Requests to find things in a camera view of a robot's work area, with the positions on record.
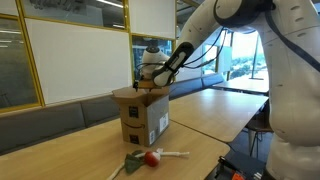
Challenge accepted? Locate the white braided rope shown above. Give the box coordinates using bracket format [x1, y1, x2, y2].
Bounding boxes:
[106, 148, 190, 180]

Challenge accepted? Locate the red radish plush toy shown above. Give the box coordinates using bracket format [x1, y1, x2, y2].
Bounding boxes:
[123, 149, 162, 175]

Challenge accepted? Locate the brown cardboard shipping box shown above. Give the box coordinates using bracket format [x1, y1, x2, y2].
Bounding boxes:
[110, 84, 171, 148]

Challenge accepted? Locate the chair with metal legs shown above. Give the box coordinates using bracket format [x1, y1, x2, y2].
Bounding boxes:
[244, 99, 276, 158]

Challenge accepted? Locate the grey upholstered bench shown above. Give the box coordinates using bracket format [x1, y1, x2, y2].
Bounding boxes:
[0, 72, 225, 156]

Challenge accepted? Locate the yellow partition frame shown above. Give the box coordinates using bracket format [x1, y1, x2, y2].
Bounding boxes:
[0, 0, 178, 114]

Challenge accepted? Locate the large white wall panel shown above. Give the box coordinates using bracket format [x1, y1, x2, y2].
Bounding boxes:
[25, 18, 133, 105]

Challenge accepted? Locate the black clamp orange handle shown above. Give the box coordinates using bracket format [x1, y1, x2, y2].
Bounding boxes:
[217, 155, 235, 175]

